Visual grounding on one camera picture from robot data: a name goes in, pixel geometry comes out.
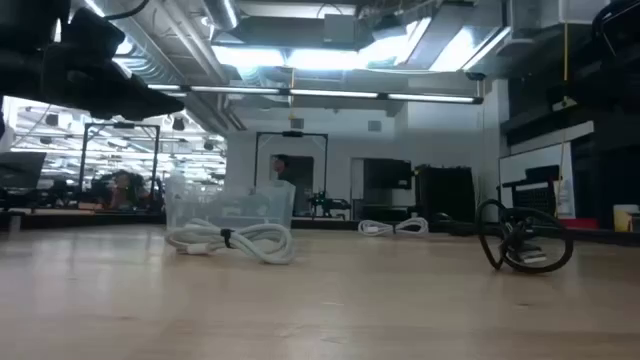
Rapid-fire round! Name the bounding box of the black wall screen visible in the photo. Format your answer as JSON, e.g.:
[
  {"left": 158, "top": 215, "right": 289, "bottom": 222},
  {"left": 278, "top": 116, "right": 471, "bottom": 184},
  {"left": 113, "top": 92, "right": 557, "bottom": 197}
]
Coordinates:
[{"left": 362, "top": 158, "right": 413, "bottom": 191}]

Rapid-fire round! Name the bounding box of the whiteboard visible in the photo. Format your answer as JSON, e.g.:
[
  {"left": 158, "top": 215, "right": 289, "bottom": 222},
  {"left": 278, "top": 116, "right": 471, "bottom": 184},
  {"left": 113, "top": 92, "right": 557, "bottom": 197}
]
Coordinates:
[{"left": 498, "top": 142, "right": 577, "bottom": 220}]

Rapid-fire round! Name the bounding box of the black mesh cart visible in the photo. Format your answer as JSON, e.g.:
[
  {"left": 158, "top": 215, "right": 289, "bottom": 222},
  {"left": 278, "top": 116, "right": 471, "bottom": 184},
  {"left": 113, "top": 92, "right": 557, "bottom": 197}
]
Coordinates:
[{"left": 496, "top": 164, "right": 562, "bottom": 224}]

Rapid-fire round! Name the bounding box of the long ceiling light bar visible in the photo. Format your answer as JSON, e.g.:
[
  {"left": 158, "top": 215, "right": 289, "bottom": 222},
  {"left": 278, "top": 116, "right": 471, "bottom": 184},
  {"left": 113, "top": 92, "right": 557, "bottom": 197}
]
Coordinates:
[{"left": 147, "top": 83, "right": 485, "bottom": 106}]

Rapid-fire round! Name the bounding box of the thick white coiled cable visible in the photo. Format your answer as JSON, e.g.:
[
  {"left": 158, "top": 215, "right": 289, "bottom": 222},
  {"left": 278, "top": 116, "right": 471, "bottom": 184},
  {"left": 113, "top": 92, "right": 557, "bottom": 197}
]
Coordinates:
[{"left": 163, "top": 217, "right": 297, "bottom": 266}]

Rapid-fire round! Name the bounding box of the person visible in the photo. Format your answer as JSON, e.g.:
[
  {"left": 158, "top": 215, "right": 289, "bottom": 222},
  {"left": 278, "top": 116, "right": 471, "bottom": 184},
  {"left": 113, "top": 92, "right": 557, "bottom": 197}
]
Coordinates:
[
  {"left": 101, "top": 169, "right": 152, "bottom": 211},
  {"left": 272, "top": 153, "right": 292, "bottom": 177}
]

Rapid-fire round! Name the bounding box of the yellow cup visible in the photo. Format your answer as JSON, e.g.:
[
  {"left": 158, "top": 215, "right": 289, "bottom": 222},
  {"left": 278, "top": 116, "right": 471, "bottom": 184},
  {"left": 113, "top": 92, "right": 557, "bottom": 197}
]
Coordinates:
[{"left": 612, "top": 203, "right": 640, "bottom": 233}]

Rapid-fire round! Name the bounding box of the silver air duct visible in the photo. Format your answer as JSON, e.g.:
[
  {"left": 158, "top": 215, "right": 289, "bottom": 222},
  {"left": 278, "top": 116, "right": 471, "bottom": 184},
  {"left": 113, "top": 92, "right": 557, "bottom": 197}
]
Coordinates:
[{"left": 201, "top": 0, "right": 240, "bottom": 32}]

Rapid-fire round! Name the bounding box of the clear plastic bin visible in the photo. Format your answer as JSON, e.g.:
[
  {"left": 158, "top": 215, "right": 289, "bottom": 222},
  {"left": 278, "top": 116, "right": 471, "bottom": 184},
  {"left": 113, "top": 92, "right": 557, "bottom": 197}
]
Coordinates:
[{"left": 163, "top": 173, "right": 297, "bottom": 232}]

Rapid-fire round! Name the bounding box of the black frame stand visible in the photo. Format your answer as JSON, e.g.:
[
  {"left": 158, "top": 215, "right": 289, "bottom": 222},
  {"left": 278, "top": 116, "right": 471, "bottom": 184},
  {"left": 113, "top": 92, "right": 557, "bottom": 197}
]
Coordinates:
[
  {"left": 78, "top": 121, "right": 162, "bottom": 201},
  {"left": 253, "top": 130, "right": 330, "bottom": 217}
]

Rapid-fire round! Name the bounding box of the thin white cable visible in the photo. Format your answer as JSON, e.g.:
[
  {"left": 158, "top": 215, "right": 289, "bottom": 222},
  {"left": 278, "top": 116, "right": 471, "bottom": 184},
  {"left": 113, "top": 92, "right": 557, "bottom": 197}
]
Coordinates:
[{"left": 357, "top": 216, "right": 430, "bottom": 238}]

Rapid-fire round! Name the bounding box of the black cabinet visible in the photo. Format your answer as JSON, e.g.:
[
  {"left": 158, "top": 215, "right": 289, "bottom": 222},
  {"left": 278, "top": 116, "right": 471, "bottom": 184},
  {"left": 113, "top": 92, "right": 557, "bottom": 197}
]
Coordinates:
[{"left": 414, "top": 164, "right": 477, "bottom": 224}]

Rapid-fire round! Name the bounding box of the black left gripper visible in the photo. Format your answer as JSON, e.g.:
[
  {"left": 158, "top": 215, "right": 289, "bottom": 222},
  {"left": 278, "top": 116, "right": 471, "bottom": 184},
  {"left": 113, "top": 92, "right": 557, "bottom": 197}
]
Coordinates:
[{"left": 42, "top": 7, "right": 186, "bottom": 122}]

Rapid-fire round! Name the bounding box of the dark computer monitor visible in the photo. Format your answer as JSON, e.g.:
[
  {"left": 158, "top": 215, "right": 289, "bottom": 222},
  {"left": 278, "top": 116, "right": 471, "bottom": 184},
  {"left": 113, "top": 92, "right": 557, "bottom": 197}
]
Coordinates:
[{"left": 0, "top": 151, "right": 48, "bottom": 191}]

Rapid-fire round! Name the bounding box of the red box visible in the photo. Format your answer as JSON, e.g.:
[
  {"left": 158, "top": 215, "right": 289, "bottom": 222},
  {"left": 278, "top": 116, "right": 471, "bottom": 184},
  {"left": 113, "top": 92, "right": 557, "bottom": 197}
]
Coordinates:
[{"left": 558, "top": 217, "right": 600, "bottom": 231}]

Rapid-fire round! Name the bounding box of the black cable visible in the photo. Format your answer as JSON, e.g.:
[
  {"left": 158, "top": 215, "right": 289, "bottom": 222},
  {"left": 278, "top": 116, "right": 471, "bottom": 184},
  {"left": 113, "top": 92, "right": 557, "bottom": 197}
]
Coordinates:
[{"left": 475, "top": 198, "right": 575, "bottom": 275}]

